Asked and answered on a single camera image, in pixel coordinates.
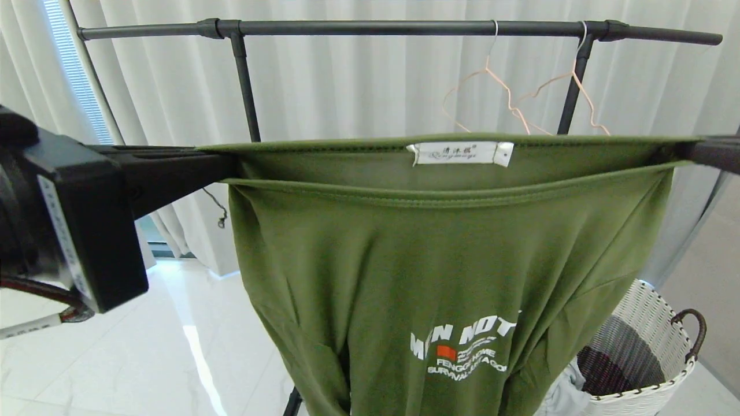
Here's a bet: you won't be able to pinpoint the black clothes rack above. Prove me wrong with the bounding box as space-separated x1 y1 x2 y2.
77 18 723 416

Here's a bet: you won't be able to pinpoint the white curtain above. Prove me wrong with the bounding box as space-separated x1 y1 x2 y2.
0 0 157 269
69 0 740 284

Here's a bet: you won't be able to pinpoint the green printed shirt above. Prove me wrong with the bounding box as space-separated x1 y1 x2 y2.
197 134 703 416

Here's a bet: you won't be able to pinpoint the white laundry basket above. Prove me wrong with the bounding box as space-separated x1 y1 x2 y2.
569 279 707 416

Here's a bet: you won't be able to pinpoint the pink clothes hanger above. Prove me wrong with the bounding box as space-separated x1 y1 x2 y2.
515 22 611 136
442 20 532 136

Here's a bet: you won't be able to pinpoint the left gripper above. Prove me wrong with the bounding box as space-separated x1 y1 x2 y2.
0 136 150 314

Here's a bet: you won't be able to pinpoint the pale grey shorts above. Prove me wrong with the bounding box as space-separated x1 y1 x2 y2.
535 361 593 416

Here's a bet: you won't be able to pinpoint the window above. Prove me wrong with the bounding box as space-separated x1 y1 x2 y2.
43 0 194 259

